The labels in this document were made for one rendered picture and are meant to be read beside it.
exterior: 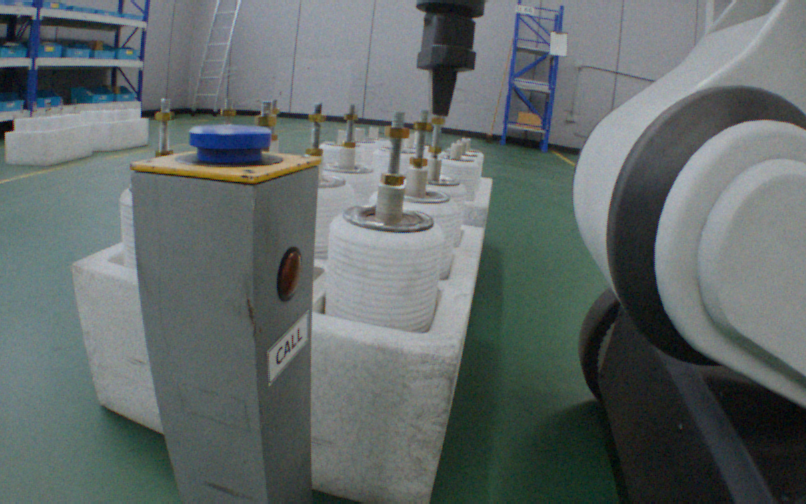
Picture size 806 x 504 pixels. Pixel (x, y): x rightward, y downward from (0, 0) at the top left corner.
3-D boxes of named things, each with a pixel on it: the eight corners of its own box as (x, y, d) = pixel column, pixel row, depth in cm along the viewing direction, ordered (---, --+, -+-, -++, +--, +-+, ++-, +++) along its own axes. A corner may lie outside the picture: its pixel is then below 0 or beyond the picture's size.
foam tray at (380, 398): (465, 334, 74) (484, 227, 68) (425, 518, 37) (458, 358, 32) (250, 290, 80) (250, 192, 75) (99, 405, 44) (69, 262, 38)
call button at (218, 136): (283, 167, 22) (285, 127, 22) (242, 178, 19) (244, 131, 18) (218, 160, 23) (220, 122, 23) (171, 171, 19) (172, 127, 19)
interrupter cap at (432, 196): (365, 195, 48) (365, 189, 48) (401, 188, 54) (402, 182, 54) (429, 210, 44) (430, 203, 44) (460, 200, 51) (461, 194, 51)
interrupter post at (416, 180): (399, 197, 49) (402, 166, 48) (410, 194, 51) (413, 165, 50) (419, 201, 48) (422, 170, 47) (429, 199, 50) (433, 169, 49)
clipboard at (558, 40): (566, 57, 521) (569, 28, 509) (567, 57, 518) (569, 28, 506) (547, 54, 525) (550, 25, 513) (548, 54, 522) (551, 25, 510)
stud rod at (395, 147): (382, 201, 38) (391, 110, 36) (393, 201, 38) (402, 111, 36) (386, 204, 37) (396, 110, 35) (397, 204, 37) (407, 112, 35)
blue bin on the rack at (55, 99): (13, 110, 357) (14, 91, 350) (38, 107, 392) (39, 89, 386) (36, 108, 349) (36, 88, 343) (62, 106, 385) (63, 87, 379)
